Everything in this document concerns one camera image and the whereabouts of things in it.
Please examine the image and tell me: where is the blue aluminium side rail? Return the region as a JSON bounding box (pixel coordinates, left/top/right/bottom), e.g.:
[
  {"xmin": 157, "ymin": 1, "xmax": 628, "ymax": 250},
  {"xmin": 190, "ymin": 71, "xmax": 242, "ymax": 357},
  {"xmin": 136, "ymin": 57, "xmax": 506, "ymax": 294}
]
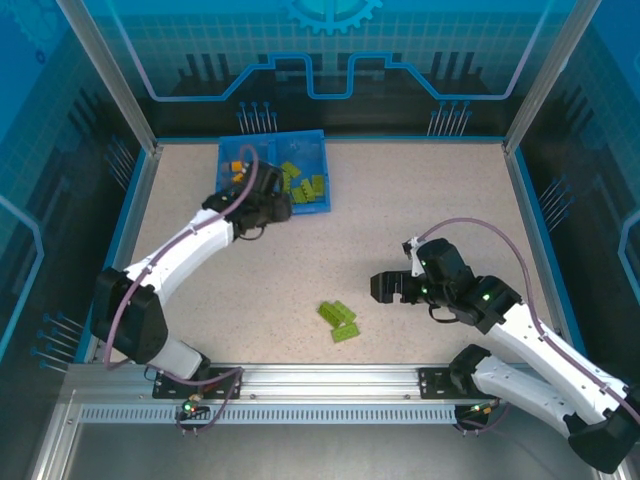
[
  {"xmin": 501, "ymin": 144, "xmax": 589, "ymax": 365},
  {"xmin": 73, "ymin": 147, "xmax": 161, "ymax": 365}
]

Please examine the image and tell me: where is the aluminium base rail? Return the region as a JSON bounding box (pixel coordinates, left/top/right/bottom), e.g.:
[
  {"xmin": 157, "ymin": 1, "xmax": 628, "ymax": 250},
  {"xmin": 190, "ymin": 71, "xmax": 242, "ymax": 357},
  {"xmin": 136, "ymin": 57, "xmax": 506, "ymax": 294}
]
[{"xmin": 67, "ymin": 362, "xmax": 601, "ymax": 404}]

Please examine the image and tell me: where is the grey metal tray panel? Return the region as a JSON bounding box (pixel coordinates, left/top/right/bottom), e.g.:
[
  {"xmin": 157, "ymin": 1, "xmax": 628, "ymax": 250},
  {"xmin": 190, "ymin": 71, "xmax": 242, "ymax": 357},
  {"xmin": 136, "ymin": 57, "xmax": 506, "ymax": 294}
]
[{"xmin": 32, "ymin": 399, "xmax": 621, "ymax": 480}]

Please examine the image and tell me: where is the thin black right gripper cable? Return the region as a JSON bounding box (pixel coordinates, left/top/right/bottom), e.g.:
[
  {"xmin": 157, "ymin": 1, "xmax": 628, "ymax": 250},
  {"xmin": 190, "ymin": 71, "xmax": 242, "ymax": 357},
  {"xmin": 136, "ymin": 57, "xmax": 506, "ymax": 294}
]
[{"xmin": 427, "ymin": 304, "xmax": 467, "ymax": 324}]

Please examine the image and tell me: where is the aluminium frame post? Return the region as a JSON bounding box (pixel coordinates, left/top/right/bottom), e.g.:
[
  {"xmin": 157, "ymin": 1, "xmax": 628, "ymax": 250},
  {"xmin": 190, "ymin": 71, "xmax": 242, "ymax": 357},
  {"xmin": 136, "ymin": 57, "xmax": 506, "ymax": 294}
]
[
  {"xmin": 501, "ymin": 0, "xmax": 604, "ymax": 157},
  {"xmin": 55, "ymin": 0, "xmax": 164, "ymax": 157}
]

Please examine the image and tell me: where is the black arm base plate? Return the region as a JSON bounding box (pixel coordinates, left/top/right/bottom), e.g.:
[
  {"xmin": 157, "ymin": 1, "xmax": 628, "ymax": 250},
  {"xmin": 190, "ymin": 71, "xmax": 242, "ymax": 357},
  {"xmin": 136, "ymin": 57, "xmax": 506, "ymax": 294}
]
[
  {"xmin": 417, "ymin": 366, "xmax": 501, "ymax": 400},
  {"xmin": 152, "ymin": 366, "xmax": 244, "ymax": 400}
]

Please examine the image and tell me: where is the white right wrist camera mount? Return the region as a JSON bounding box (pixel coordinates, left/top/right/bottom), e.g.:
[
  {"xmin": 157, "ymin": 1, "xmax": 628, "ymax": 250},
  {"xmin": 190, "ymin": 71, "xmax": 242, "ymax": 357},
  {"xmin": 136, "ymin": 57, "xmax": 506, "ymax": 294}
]
[{"xmin": 401, "ymin": 237, "xmax": 427, "ymax": 279}]

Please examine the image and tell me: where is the blue two-compartment plastic bin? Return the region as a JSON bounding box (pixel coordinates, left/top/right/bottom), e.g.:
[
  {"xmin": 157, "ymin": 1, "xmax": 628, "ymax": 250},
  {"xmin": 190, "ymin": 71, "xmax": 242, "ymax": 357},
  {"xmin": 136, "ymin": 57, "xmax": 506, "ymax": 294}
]
[{"xmin": 217, "ymin": 128, "xmax": 334, "ymax": 217}]

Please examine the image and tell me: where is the grey slotted cable duct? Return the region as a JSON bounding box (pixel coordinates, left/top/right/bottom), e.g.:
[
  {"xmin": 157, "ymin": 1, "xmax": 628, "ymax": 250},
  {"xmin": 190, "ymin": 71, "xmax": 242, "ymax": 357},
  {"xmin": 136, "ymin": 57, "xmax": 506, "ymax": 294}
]
[{"xmin": 78, "ymin": 405, "xmax": 460, "ymax": 426}]

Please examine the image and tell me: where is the small green LED connector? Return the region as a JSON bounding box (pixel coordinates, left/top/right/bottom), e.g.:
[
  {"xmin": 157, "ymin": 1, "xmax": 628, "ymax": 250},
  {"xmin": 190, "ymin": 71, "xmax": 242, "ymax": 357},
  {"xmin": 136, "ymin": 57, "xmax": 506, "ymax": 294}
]
[
  {"xmin": 467, "ymin": 399, "xmax": 501, "ymax": 419},
  {"xmin": 182, "ymin": 394, "xmax": 211, "ymax": 419}
]

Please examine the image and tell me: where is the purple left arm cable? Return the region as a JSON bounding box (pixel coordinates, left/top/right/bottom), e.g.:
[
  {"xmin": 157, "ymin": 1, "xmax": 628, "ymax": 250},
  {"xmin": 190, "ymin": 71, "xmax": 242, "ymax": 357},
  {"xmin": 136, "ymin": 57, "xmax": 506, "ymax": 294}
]
[{"xmin": 102, "ymin": 143, "xmax": 260, "ymax": 437}]

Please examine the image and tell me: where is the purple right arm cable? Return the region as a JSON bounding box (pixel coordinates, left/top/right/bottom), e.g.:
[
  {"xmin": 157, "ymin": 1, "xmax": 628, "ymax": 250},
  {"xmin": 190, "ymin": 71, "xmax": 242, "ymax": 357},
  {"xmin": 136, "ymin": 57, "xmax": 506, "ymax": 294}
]
[{"xmin": 417, "ymin": 217, "xmax": 640, "ymax": 437}]

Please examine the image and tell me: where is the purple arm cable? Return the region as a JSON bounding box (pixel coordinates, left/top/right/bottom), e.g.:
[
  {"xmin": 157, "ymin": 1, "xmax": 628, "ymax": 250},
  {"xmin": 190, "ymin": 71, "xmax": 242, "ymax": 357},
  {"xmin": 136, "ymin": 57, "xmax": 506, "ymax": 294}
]
[
  {"xmin": 102, "ymin": 143, "xmax": 260, "ymax": 437},
  {"xmin": 417, "ymin": 217, "xmax": 640, "ymax": 437}
]

